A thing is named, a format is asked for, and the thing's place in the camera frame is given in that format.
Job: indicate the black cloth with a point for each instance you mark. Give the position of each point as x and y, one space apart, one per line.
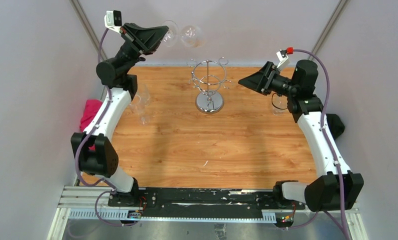
335 124

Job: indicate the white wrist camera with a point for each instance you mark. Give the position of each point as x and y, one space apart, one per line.
113 20
283 58

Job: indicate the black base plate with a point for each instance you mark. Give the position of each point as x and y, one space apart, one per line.
204 203

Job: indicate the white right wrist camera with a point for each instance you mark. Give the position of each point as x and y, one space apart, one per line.
283 58

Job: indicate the chrome wine glass rack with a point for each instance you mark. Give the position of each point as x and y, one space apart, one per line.
209 100

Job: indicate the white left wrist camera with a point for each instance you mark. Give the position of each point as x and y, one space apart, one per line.
113 20

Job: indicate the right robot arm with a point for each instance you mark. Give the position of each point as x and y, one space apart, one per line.
336 187

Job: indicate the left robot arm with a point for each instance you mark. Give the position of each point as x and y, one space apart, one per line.
95 158

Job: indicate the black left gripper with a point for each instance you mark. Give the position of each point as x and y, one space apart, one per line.
145 39

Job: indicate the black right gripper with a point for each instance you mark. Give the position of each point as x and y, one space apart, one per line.
261 81

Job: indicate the pink cloth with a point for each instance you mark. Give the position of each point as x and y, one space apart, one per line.
92 107

